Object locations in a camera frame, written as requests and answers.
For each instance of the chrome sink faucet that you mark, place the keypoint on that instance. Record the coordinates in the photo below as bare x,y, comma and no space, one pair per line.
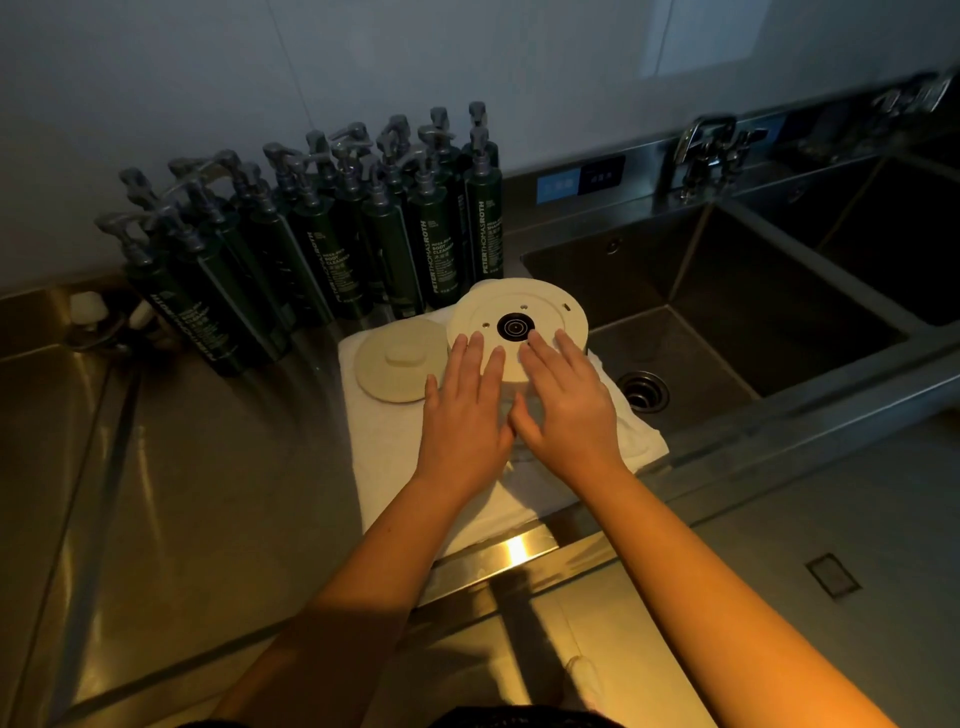
709,150
911,94

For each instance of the person's left little finger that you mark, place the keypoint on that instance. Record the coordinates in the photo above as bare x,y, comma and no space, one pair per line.
432,397

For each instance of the group of dark green pump bottles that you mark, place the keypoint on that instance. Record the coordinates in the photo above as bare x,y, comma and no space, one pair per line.
322,240

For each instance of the cream round kettle lid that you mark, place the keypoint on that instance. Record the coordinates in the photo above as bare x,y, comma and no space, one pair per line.
394,364

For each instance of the person's light shoe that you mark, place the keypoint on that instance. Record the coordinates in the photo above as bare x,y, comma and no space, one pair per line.
583,682

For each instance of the person's right middle finger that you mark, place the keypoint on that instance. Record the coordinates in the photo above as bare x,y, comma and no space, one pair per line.
550,364

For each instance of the person's left forearm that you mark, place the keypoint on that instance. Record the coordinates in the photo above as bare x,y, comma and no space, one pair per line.
360,600

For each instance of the stainless steel sink basin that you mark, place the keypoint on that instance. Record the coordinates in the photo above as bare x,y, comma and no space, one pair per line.
885,240
735,315

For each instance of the person's right thumb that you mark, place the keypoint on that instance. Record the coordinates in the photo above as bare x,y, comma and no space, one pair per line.
525,435

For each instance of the blue label plate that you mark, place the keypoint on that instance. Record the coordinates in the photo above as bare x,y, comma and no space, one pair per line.
558,185

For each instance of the square floor drain cover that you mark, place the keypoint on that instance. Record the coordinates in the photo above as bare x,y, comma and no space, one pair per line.
833,576

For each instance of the person's left middle finger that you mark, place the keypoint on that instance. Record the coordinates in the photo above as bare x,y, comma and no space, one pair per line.
475,364

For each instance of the round metal sink drain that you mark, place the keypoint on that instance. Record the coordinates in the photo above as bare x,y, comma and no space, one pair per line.
643,391

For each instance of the cream electric kettle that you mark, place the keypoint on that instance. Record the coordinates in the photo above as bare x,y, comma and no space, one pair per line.
491,304

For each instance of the person's right hand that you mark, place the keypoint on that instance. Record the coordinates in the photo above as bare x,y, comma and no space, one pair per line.
574,431

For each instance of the white folded towel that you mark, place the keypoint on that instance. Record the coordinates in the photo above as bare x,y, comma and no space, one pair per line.
390,465

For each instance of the black control panel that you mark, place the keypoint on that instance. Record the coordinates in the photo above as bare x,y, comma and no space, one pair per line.
604,172

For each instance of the person's left hand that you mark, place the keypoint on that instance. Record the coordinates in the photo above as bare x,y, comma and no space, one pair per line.
461,435

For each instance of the person's right forearm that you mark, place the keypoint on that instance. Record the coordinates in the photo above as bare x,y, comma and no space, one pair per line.
712,607

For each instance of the person's right little finger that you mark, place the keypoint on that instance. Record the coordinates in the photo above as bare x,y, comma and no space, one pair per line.
597,386

